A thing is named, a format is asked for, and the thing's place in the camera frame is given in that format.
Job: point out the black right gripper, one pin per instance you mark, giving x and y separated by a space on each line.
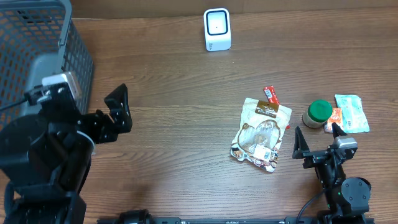
319 155

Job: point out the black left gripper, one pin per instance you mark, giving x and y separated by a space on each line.
101 125

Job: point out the green lid seasoning jar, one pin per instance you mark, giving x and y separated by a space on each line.
317 113

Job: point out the orange snack packet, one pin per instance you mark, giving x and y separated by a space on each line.
336 117

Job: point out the teal tissue packet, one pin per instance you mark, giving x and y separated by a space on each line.
354 119

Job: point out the white brown snack packet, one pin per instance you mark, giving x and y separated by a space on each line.
261 129

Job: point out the red snack bar wrapper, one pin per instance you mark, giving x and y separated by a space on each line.
272 99

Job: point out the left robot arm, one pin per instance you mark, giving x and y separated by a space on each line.
47 155

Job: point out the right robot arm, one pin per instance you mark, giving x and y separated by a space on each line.
347 198

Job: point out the white barcode scanner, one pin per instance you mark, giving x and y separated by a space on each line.
217 29

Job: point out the grey plastic mesh basket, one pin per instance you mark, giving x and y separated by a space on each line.
39 39

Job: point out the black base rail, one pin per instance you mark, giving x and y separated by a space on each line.
176 220

